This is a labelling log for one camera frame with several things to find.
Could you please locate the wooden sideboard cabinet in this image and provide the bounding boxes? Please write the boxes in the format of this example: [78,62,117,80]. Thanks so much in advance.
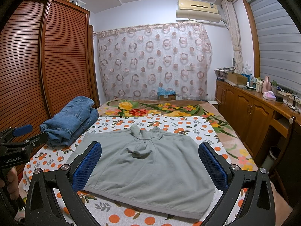
[215,81,300,165]

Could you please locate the floral blanket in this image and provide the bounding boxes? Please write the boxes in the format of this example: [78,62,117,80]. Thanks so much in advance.
[91,99,257,171]

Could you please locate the beige side curtain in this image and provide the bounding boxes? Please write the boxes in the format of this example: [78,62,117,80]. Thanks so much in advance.
[221,0,243,74]

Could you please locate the cardboard box with blue bag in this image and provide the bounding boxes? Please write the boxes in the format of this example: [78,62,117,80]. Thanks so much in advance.
[157,87,176,101]

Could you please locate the grey window blind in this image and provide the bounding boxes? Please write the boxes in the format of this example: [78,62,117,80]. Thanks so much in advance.
[246,0,300,94]

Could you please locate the grey-green shorts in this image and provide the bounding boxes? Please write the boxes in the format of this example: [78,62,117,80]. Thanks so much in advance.
[68,125,215,219]

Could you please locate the brown louvered wardrobe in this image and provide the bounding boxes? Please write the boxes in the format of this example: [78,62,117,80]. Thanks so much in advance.
[1,0,100,135]

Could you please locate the wall air conditioner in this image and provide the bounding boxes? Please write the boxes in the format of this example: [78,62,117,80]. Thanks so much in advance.
[176,0,221,22]

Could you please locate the stack of magazines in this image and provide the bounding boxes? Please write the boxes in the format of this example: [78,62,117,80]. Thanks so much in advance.
[214,67,236,81]

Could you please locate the folded blue jeans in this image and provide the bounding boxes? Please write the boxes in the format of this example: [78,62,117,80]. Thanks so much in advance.
[40,96,98,147]

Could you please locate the person left hand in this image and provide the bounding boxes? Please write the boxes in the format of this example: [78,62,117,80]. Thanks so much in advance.
[0,167,19,200]

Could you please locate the pink circle pattern curtain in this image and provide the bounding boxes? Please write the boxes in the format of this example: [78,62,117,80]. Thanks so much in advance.
[96,22,213,101]

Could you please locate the orange print bed sheet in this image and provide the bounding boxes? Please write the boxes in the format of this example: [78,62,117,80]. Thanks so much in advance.
[20,115,239,225]

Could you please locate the pink tissue pack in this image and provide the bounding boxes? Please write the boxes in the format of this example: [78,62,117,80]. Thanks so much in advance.
[263,91,276,101]

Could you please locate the cardboard box on cabinet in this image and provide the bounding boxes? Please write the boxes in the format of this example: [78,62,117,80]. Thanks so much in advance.
[227,73,248,85]

